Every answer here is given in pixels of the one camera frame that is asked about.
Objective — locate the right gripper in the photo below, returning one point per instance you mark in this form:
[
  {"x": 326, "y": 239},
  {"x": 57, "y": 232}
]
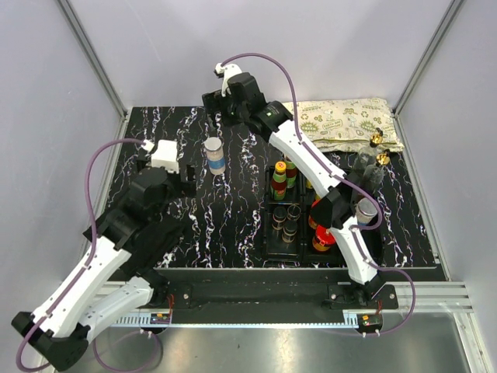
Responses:
[{"x": 215, "y": 102}]

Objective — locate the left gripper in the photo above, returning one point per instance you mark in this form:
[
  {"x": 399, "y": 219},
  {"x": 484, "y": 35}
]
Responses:
[{"x": 185, "y": 188}]

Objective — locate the white-lid granule jar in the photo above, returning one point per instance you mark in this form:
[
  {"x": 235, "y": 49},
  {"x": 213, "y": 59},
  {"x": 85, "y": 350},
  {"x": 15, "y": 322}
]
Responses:
[
  {"x": 215, "y": 155},
  {"x": 366, "y": 212}
]

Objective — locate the yellow-cap green-label bottle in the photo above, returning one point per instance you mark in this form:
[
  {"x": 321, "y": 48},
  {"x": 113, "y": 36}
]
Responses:
[
  {"x": 278, "y": 184},
  {"x": 291, "y": 172}
]

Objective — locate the yellow-cap green-label bottle front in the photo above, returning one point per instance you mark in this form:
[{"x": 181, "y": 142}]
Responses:
[{"x": 278, "y": 184}]

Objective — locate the glass oil bottle gold spout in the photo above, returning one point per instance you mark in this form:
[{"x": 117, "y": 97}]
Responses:
[{"x": 368, "y": 153}]

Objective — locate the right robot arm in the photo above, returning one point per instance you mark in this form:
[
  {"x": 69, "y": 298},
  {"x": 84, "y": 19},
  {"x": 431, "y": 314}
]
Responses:
[{"x": 334, "y": 210}]

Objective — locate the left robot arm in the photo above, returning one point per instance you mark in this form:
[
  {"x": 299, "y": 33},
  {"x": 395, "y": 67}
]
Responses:
[{"x": 117, "y": 274}]

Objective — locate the black cloth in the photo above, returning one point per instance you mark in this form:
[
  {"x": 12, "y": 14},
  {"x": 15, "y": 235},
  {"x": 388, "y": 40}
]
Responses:
[{"x": 139, "y": 234}]

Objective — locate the patterned cream folded cloth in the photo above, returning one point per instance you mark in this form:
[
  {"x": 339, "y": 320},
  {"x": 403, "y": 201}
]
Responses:
[{"x": 347, "y": 125}]

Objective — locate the black organizer tray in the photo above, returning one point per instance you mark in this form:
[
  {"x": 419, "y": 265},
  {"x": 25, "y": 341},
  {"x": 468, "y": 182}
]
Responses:
[{"x": 300, "y": 251}]

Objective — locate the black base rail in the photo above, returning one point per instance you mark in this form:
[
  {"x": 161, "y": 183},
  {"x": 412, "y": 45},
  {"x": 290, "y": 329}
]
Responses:
[{"x": 257, "y": 298}]

